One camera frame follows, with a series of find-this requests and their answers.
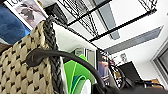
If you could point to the white door frame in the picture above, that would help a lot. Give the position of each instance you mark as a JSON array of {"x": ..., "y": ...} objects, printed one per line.
[{"x": 161, "y": 63}]

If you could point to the grey wall outlet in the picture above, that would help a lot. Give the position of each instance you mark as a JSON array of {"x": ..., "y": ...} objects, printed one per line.
[{"x": 123, "y": 57}]

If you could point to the long grey wall rail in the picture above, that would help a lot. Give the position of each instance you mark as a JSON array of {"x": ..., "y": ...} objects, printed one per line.
[{"x": 136, "y": 39}]

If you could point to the green white round pack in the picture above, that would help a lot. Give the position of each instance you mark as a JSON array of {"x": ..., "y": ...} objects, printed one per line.
[{"x": 76, "y": 78}]

